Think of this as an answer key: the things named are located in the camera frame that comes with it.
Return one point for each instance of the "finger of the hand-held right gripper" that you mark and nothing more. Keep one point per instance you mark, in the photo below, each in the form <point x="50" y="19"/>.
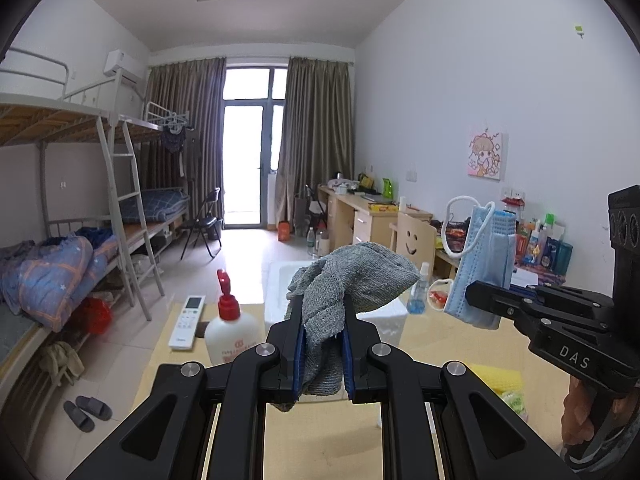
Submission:
<point x="575" y="296"/>
<point x="487" y="305"/>

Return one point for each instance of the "blue face mask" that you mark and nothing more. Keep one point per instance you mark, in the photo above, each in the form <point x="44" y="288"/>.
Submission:
<point x="480" y="260"/>

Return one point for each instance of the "clear plastic bottles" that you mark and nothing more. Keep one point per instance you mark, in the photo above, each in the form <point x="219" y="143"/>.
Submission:
<point x="316" y="241"/>

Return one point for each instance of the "glass balcony door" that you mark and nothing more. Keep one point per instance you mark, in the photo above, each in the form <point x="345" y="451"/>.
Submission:
<point x="245" y="160"/>

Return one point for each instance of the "brown curtain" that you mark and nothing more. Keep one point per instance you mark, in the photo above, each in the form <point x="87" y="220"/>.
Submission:
<point x="200" y="135"/>
<point x="315" y="135"/>

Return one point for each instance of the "light wooden desk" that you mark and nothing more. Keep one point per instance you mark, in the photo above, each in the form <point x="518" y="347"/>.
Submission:
<point x="350" y="215"/>

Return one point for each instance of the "red bag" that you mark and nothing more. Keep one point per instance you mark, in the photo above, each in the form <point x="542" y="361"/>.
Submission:
<point x="95" y="316"/>

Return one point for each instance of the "blue orange quilt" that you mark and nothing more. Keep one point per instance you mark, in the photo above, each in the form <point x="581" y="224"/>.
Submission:
<point x="55" y="280"/>

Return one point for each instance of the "dark grey slipper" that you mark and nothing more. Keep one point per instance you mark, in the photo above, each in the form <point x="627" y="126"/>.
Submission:
<point x="95" y="406"/>
<point x="80" y="416"/>

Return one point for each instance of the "cartoon wall poster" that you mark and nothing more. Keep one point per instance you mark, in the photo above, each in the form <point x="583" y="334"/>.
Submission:
<point x="487" y="155"/>

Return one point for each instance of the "orange bucket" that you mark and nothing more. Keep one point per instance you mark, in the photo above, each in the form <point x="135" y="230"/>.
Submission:
<point x="284" y="231"/>

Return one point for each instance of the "black folding chair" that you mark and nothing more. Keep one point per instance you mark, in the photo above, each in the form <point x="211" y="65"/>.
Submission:
<point x="202" y="222"/>

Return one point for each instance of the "row of toiletry bottles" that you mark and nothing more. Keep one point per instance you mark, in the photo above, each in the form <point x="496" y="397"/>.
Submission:
<point x="542" y="250"/>

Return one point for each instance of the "green wall hook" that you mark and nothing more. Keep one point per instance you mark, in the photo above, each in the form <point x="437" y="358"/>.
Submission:
<point x="579" y="30"/>

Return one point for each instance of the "dark hanging garment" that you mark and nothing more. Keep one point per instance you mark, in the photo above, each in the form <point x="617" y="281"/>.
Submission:
<point x="174" y="142"/>

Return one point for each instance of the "white lotion pump bottle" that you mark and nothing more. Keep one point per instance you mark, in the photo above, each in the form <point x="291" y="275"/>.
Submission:
<point x="232" y="335"/>

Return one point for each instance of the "white remote control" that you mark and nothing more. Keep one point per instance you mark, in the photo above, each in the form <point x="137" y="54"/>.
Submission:
<point x="186" y="322"/>

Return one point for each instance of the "grey metal bunk bed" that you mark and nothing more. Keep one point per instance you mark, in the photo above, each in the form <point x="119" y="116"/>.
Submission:
<point x="50" y="120"/>
<point x="150" y="122"/>

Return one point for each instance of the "red white snack packet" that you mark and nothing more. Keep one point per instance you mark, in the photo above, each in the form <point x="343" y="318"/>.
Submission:
<point x="437" y="297"/>

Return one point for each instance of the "grey bunk bed ladder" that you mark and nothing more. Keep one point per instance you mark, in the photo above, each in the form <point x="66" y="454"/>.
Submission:
<point x="131" y="200"/>

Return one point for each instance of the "green pouch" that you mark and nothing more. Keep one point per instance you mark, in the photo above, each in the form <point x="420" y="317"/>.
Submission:
<point x="387" y="188"/>

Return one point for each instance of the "grey knitted cloth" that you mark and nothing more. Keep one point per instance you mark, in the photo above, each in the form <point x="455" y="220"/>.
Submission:
<point x="350" y="270"/>

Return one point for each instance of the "white foam box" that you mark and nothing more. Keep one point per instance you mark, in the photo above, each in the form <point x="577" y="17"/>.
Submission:
<point x="277" y="290"/>

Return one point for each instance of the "beige crumpled cloth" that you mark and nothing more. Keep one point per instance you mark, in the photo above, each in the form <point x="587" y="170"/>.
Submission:
<point x="60" y="360"/>

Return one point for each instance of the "white air conditioner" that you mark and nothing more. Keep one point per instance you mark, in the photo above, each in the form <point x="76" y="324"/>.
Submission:
<point x="122" y="65"/>

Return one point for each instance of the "wooden smiley chair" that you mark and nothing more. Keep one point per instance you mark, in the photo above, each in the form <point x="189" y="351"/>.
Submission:
<point x="412" y="240"/>

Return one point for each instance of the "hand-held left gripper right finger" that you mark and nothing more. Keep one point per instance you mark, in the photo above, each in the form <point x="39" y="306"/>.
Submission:
<point x="348" y="360"/>

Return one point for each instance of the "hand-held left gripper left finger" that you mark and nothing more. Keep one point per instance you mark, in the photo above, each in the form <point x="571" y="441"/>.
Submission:
<point x="299" y="360"/>

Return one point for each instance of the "blue spray bottle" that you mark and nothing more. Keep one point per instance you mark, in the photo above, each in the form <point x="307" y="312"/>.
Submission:
<point x="417" y="302"/>

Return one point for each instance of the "person's right hand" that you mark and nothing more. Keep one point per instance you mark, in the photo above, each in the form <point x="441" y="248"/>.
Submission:
<point x="575" y="410"/>

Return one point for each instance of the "blue plaid bedding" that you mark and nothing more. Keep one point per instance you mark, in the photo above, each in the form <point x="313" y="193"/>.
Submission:
<point x="155" y="205"/>

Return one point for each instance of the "yellow foam net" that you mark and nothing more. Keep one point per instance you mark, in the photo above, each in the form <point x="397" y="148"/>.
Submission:
<point x="495" y="377"/>

